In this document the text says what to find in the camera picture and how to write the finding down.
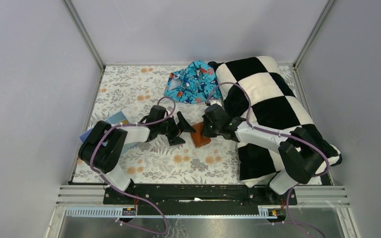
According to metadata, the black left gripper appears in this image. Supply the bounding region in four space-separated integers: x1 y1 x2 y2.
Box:
156 111 195 145

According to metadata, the brown leather card holder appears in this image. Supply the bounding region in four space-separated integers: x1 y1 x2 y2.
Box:
190 122 211 148

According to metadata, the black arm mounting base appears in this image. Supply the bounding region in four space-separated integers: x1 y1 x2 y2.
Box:
103 183 298 216

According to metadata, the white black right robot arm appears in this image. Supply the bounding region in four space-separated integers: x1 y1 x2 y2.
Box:
202 104 329 204

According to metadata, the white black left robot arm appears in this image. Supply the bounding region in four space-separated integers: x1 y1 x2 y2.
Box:
78 105 196 204

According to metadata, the blue patterned cloth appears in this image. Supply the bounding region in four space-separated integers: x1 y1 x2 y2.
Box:
164 60 222 104

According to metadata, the black white checkered pillow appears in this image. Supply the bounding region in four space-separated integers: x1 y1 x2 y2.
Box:
208 56 343 187

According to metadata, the blue plastic organizer box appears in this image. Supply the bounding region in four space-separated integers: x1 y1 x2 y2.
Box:
79 111 137 154

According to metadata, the aluminium frame rail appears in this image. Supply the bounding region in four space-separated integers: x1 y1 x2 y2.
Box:
57 183 350 219

